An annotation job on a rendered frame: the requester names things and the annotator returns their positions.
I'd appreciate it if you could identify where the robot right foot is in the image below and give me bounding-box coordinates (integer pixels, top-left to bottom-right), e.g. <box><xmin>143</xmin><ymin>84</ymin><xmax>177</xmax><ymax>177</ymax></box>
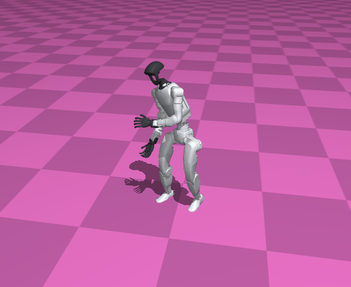
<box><xmin>155</xmin><ymin>190</ymin><xmax>175</xmax><ymax>203</ymax></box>

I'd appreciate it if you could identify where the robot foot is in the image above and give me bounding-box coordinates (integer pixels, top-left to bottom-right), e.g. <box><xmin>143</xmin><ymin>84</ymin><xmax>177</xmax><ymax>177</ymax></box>
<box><xmin>155</xmin><ymin>190</ymin><xmax>175</xmax><ymax>203</ymax></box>
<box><xmin>188</xmin><ymin>194</ymin><xmax>204</xmax><ymax>212</ymax></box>

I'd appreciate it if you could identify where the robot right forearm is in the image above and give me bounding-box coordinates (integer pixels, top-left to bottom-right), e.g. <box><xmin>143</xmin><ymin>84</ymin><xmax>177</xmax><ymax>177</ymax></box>
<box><xmin>150</xmin><ymin>118</ymin><xmax>163</xmax><ymax>141</ymax></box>

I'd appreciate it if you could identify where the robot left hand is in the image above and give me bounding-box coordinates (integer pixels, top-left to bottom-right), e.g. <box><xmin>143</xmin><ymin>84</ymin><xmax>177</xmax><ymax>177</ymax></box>
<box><xmin>134</xmin><ymin>114</ymin><xmax>158</xmax><ymax>128</ymax></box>

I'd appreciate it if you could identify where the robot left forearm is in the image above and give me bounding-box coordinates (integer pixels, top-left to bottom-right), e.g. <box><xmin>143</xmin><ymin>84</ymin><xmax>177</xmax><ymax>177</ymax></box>
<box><xmin>152</xmin><ymin>115</ymin><xmax>177</xmax><ymax>128</ymax></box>

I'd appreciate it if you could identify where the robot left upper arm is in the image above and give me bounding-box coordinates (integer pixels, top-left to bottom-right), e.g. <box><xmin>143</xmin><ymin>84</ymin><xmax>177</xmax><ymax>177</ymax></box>
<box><xmin>170</xmin><ymin>86</ymin><xmax>184</xmax><ymax>124</ymax></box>

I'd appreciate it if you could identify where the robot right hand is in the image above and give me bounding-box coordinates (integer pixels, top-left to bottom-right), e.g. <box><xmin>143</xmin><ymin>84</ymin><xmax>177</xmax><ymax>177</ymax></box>
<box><xmin>140</xmin><ymin>138</ymin><xmax>158</xmax><ymax>158</ymax></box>

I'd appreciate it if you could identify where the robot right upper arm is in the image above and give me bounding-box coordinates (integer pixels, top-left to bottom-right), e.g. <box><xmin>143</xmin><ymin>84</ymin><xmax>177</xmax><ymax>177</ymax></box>
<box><xmin>151</xmin><ymin>89</ymin><xmax>168</xmax><ymax>119</ymax></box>

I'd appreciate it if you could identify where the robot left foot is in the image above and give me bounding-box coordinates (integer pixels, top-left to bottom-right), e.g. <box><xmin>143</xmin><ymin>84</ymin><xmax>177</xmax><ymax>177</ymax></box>
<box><xmin>188</xmin><ymin>194</ymin><xmax>204</xmax><ymax>212</ymax></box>

